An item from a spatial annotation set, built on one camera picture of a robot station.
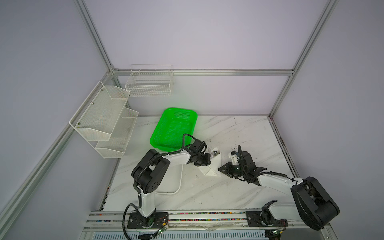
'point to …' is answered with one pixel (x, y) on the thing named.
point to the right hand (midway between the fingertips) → (218, 169)
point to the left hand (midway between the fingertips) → (210, 163)
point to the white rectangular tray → (172, 181)
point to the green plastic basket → (174, 123)
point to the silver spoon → (215, 153)
